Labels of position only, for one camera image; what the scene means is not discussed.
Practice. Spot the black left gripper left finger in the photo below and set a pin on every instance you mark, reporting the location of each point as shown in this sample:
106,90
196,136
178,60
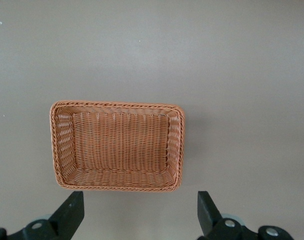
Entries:
67,217

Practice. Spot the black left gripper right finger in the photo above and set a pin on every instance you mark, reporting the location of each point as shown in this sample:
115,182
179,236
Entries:
209,215

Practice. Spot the orange-brown wicker basket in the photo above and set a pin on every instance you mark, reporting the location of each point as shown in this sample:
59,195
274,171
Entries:
116,145

